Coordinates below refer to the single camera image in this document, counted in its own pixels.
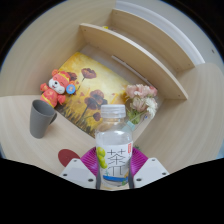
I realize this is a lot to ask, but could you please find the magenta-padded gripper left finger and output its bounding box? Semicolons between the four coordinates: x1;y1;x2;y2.
59;147;100;190

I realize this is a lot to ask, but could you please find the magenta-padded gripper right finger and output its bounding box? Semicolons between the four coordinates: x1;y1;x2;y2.
131;147;170;190

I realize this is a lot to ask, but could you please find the clear plastic drink bottle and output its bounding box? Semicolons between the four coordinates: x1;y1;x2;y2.
95;103;134;191

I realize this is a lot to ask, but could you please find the flat round red coaster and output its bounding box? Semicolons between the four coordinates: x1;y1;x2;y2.
57;148;82;168

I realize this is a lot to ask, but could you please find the tall teal vase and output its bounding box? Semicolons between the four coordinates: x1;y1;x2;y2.
121;119;138;134

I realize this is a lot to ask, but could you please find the grey mug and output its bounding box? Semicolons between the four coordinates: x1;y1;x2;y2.
29;99;58;140

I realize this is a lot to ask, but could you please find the pink and white flower bouquet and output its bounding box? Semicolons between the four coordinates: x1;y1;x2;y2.
124;83;159;125

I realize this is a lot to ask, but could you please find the red plush toy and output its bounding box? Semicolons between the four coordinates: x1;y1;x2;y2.
39;68;77;109

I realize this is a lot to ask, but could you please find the yellow poppy painting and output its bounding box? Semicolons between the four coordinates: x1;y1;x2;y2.
54;51;135;139

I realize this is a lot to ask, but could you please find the white light bar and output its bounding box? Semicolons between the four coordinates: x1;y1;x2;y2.
110;54;152;87

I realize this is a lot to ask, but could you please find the light wooden shelf unit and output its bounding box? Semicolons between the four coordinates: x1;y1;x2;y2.
78;7;196;101

